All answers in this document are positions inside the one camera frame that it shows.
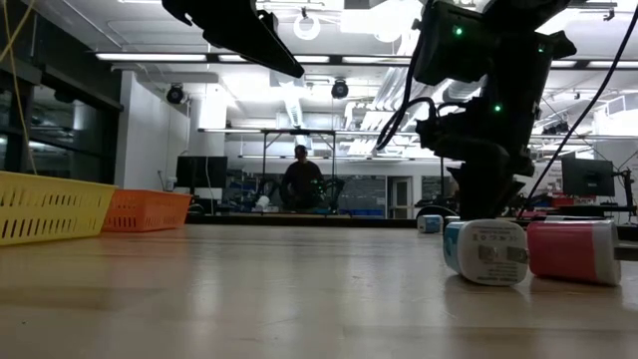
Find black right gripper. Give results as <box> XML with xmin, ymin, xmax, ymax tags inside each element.
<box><xmin>416</xmin><ymin>97</ymin><xmax>537</xmax><ymax>221</ymax></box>

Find teal white USB charger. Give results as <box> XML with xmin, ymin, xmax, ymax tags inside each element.
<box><xmin>417</xmin><ymin>213</ymin><xmax>445</xmax><ymax>234</ymax></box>
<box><xmin>442</xmin><ymin>218</ymin><xmax>529</xmax><ymax>287</ymax></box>

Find pink white USB charger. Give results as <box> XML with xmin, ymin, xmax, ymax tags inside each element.
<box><xmin>526</xmin><ymin>219</ymin><xmax>638</xmax><ymax>287</ymax></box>

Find overhead light bar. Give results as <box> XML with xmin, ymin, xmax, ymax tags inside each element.
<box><xmin>94</xmin><ymin>51</ymin><xmax>638</xmax><ymax>71</ymax></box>

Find black computer monitor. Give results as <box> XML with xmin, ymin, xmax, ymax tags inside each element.
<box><xmin>175</xmin><ymin>156</ymin><xmax>228</xmax><ymax>189</ymax></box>
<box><xmin>561</xmin><ymin>157</ymin><xmax>616</xmax><ymax>197</ymax></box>

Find person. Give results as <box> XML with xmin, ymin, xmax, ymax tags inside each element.
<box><xmin>280</xmin><ymin>144</ymin><xmax>325</xmax><ymax>210</ymax></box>

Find orange plastic basket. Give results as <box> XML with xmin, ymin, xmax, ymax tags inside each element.
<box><xmin>102</xmin><ymin>188</ymin><xmax>192</xmax><ymax>233</ymax></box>

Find yellow plastic basket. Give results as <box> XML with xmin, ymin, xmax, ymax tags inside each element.
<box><xmin>0</xmin><ymin>171</ymin><xmax>120</xmax><ymax>247</ymax></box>

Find white ring ceiling lamp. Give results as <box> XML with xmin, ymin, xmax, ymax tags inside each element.
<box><xmin>292</xmin><ymin>12</ymin><xmax>322</xmax><ymax>42</ymax></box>

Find black background rig frame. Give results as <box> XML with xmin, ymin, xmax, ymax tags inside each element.
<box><xmin>261</xmin><ymin>128</ymin><xmax>338</xmax><ymax>200</ymax></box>

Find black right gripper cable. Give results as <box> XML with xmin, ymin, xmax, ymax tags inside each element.
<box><xmin>375</xmin><ymin>27</ymin><xmax>443</xmax><ymax>152</ymax></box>

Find long black arm cable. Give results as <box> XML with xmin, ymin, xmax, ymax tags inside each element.
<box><xmin>517</xmin><ymin>3</ymin><xmax>638</xmax><ymax>220</ymax></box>

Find black table frame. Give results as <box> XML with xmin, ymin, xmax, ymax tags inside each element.
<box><xmin>184</xmin><ymin>207</ymin><xmax>638</xmax><ymax>241</ymax></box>

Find yellow extension cable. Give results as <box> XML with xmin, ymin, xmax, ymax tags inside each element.
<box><xmin>1</xmin><ymin>0</ymin><xmax>39</xmax><ymax>176</ymax></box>

